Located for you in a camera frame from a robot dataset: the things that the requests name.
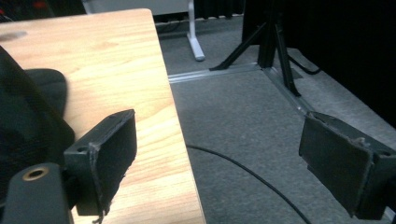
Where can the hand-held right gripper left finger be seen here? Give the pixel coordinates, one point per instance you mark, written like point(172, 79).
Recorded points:
point(113, 155)

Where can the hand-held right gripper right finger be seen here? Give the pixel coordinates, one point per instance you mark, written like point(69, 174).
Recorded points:
point(336, 161)

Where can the dark cloth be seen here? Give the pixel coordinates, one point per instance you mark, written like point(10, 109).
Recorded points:
point(25, 124)

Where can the black curtain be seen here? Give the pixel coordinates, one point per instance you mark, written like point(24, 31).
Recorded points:
point(348, 46)

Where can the black tripod stand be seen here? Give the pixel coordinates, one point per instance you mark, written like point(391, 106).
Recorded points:
point(269, 37)

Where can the white table leg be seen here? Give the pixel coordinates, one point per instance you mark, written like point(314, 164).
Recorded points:
point(194, 37)

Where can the aluminium floor rail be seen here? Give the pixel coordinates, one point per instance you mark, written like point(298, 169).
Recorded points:
point(214, 73)

